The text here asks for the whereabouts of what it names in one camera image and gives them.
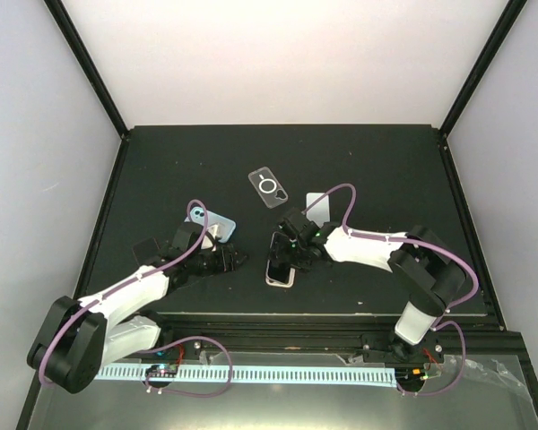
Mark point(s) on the clear magsafe phone case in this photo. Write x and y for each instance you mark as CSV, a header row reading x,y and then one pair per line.
x,y
268,187

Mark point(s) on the red cased phone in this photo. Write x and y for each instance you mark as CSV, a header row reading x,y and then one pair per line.
x,y
145,251

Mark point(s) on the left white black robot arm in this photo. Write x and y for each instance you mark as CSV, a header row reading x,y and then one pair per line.
x,y
80,336

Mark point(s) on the small circuit board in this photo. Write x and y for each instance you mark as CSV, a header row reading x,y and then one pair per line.
x,y
161,371
417,374

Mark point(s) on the light blue phone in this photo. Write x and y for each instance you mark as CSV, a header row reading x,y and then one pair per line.
x,y
199,216

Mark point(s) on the white phone face down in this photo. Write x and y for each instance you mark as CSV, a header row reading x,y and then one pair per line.
x,y
320,212

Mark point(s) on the white slotted cable duct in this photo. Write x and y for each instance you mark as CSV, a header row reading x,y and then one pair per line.
x,y
252,374

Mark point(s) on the left black corner post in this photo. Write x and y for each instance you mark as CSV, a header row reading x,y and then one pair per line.
x,y
74,40

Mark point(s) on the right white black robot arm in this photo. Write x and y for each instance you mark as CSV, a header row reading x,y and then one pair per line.
x,y
431,275

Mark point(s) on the right black corner post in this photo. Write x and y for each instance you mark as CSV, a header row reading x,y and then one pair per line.
x,y
494,42

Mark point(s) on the right small circuit board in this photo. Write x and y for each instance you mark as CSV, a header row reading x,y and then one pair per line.
x,y
417,374

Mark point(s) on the black corner post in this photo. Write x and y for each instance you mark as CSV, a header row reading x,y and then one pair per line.
x,y
74,40
494,42

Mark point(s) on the beige pink phone case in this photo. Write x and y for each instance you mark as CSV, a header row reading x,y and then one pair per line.
x,y
280,281

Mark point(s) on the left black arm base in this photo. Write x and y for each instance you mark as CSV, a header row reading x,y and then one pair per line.
x,y
179,352

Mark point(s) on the black front frame rail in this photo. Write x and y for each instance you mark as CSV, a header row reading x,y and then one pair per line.
x,y
483,336

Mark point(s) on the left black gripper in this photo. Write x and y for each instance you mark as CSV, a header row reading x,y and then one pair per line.
x,y
230,264

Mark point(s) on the black screen phone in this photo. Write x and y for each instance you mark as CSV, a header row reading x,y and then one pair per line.
x,y
279,269

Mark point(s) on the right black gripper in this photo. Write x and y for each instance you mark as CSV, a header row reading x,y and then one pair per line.
x,y
303,266

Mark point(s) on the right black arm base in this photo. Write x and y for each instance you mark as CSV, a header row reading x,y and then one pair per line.
x,y
386,347

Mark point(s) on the left small circuit board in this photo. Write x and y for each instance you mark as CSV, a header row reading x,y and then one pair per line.
x,y
161,371

